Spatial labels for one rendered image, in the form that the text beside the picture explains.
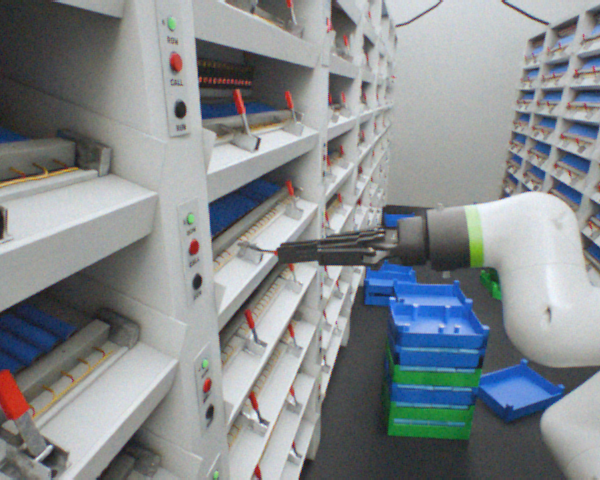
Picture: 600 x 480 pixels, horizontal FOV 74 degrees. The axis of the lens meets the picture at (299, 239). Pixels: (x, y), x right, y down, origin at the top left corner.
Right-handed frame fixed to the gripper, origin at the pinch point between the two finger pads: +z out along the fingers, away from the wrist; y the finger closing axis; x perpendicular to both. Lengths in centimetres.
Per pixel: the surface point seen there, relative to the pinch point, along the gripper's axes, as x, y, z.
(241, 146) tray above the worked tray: 18.6, -1.0, 5.6
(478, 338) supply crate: -60, 66, -33
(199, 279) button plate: 5.7, -22.6, 4.8
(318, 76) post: 30, 43, 1
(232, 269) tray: -0.1, -5.6, 10.0
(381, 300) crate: -93, 160, 11
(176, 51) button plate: 29.5, -22.1, 0.5
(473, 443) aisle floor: -104, 65, -29
